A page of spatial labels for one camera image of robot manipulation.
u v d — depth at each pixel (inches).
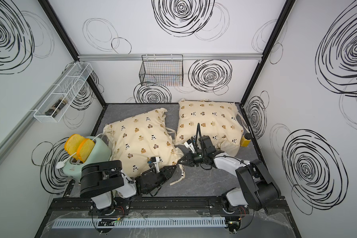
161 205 29.3
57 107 26.3
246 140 35.4
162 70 48.8
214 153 26.3
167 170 30.1
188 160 29.5
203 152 28.1
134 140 34.2
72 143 28.4
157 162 30.9
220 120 38.5
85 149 28.5
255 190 17.1
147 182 24.7
